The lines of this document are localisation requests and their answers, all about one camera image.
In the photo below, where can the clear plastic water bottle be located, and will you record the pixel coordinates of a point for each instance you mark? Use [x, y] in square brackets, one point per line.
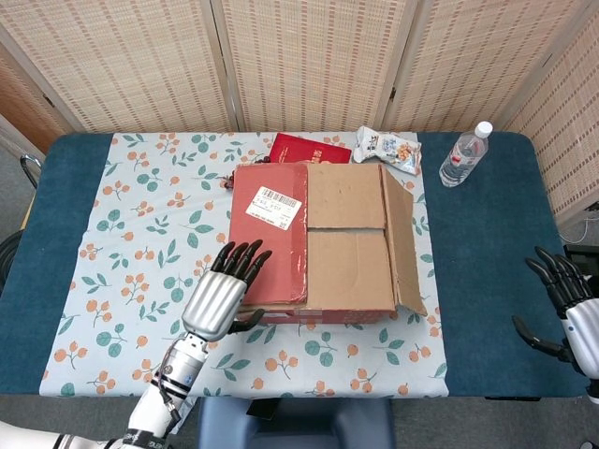
[461, 156]

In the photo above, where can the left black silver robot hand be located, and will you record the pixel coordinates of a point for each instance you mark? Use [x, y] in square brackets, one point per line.
[213, 304]

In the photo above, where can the floral print tablecloth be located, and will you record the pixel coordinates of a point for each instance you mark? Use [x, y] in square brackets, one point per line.
[140, 234]

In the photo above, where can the cardboard box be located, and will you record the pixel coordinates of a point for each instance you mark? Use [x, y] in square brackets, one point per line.
[341, 266]

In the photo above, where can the chrome tube chair frame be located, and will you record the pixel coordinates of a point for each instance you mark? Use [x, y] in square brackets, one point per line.
[29, 166]

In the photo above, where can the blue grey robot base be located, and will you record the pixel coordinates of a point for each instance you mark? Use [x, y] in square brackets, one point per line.
[299, 425]

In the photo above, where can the black equipment box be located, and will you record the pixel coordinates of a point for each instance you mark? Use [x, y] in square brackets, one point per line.
[582, 252]

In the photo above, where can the woven bamboo folding screen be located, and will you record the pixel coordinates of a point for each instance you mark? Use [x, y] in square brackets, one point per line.
[309, 61]

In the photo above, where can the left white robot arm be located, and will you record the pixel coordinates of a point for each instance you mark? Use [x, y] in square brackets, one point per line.
[180, 369]

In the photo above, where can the white snack bag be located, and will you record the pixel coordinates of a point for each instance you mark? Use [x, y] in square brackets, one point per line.
[388, 149]

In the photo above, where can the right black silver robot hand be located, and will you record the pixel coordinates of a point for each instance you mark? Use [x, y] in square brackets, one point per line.
[585, 327]

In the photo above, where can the black round floor object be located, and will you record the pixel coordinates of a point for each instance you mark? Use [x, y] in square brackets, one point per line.
[9, 262]

